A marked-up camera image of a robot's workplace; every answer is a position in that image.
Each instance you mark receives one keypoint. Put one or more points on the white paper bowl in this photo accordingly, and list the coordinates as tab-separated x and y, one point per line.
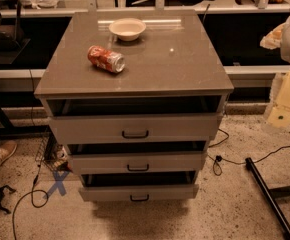
127	29

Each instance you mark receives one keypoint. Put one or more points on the brown shoe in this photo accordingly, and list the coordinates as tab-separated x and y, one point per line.
0	155

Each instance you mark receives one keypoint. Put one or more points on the black wire basket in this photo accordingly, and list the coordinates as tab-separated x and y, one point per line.
51	154

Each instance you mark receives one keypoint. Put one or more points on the grey drawer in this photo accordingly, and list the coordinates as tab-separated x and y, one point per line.
139	193
134	128
136	163

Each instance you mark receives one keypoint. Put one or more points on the red soda can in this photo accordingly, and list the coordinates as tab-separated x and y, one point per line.
106	59

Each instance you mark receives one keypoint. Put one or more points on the grey bottom drawer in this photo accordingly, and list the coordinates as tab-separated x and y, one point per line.
139	193

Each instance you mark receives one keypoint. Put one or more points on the grey middle drawer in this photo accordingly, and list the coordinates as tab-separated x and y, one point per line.
136	163

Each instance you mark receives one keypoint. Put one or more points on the dark handbag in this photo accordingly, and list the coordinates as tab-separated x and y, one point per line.
12	40

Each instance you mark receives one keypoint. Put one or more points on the black metal table leg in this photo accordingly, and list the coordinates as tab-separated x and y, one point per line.
271	195

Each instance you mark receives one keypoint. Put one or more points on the grey drawer cabinet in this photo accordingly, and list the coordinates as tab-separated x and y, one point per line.
171	69

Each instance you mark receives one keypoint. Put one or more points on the grey top drawer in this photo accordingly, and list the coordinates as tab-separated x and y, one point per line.
134	128

